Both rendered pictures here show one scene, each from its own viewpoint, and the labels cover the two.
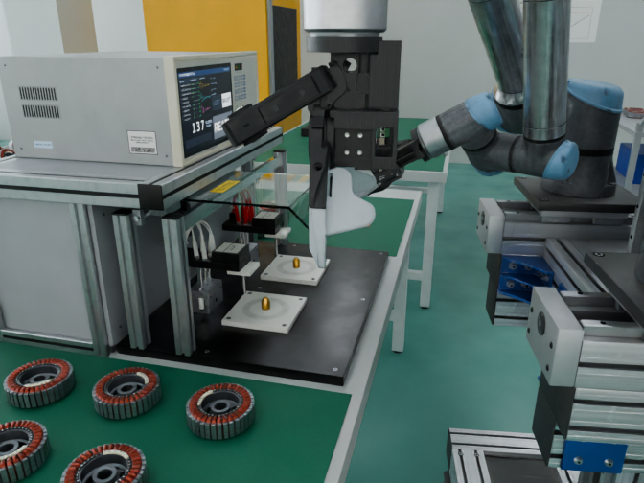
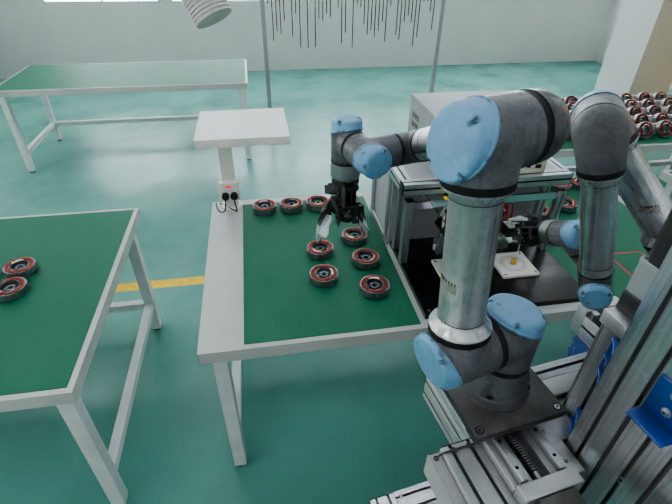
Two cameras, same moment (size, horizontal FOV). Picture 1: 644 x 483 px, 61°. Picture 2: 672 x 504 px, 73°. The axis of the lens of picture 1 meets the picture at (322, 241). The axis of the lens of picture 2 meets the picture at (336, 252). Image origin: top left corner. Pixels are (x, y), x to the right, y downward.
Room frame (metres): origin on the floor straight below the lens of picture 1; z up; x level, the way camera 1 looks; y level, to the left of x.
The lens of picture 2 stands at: (0.08, -0.98, 1.87)
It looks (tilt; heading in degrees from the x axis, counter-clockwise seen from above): 35 degrees down; 66
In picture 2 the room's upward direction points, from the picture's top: 1 degrees clockwise
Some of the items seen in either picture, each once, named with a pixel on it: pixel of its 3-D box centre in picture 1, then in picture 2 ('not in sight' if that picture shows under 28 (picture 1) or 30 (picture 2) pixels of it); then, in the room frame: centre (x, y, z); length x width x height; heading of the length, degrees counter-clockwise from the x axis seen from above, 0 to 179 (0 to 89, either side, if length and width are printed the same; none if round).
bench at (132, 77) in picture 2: not in sight; (142, 113); (0.13, 3.82, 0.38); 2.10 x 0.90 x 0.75; 166
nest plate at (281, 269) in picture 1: (296, 268); (512, 264); (1.33, 0.07, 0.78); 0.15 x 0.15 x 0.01; 76
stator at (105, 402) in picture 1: (127, 391); (365, 258); (0.80, 0.34, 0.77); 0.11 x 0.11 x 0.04
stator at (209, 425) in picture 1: (220, 409); (374, 286); (0.75, 0.17, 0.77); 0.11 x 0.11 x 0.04
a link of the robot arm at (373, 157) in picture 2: not in sight; (373, 154); (0.55, -0.12, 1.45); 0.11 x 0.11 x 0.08; 2
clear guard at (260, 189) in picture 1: (257, 200); (465, 212); (1.09, 0.13, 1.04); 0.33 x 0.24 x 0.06; 76
